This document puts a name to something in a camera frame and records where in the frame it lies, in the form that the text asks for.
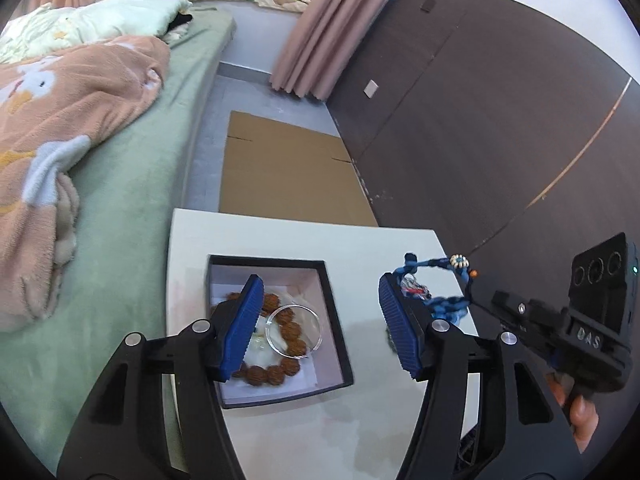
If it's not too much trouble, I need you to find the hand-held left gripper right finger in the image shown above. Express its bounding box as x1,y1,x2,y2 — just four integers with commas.
378,272,587,480

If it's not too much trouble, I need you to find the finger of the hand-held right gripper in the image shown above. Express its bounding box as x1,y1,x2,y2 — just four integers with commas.
465,292,498,318

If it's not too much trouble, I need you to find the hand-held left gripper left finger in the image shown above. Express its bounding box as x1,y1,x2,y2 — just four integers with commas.
56,274,265,480

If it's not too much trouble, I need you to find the blue braided bracelet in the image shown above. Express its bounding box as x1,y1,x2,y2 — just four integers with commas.
392,252,481,325

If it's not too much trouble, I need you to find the black jewelry box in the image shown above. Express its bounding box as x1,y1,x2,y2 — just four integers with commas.
206,254,354,411

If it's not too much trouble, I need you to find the person's right hand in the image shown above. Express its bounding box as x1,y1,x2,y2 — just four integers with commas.
547,371,602,456

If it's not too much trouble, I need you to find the clear glass bangle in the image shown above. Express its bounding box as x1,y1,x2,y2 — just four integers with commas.
269,304,322,359

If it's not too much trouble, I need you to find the flat cardboard sheet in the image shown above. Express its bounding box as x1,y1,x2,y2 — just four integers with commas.
218,110,379,228

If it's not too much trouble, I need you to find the green bed mattress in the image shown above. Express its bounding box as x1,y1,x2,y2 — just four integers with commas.
0,0,236,476

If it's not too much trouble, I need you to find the peach floral blanket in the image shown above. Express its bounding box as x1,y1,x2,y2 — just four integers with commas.
0,35,172,333

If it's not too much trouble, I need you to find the pink curtain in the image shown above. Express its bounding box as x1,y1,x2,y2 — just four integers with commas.
270,0,413,102

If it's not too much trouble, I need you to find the light green pillow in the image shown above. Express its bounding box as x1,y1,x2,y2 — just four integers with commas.
0,0,194,63

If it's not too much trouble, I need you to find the brown bead bracelet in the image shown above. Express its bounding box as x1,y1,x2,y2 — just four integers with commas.
212,291,308,386

